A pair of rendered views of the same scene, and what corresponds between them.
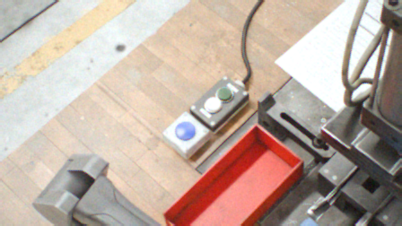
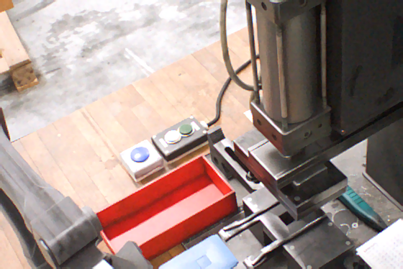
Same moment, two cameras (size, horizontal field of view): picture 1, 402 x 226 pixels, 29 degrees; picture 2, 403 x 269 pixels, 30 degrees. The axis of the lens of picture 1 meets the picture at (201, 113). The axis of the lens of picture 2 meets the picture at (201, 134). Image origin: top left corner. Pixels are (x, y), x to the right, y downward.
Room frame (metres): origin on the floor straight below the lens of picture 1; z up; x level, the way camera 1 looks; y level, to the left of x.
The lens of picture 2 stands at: (-0.26, -0.35, 2.08)
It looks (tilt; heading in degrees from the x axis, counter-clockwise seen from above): 46 degrees down; 14
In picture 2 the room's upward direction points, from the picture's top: 10 degrees counter-clockwise
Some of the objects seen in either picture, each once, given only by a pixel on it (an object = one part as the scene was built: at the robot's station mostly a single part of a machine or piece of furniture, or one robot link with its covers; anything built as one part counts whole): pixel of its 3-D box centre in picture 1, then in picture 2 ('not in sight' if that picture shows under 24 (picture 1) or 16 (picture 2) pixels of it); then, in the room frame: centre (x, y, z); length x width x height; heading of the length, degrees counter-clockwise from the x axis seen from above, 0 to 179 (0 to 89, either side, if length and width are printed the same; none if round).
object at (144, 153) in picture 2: (185, 132); (140, 155); (0.74, 0.04, 0.93); 0.04 x 0.04 x 0.02
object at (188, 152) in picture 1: (187, 138); (142, 164); (0.74, 0.04, 0.90); 0.07 x 0.07 x 0.06; 38
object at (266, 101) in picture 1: (275, 117); (223, 152); (0.73, -0.14, 0.95); 0.06 x 0.03 x 0.09; 38
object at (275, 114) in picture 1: (301, 135); (242, 171); (0.68, -0.18, 0.95); 0.15 x 0.03 x 0.10; 38
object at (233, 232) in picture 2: (324, 203); (239, 226); (0.53, -0.19, 0.98); 0.07 x 0.02 x 0.01; 128
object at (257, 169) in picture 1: (234, 193); (165, 211); (0.60, -0.04, 0.93); 0.25 x 0.12 x 0.06; 128
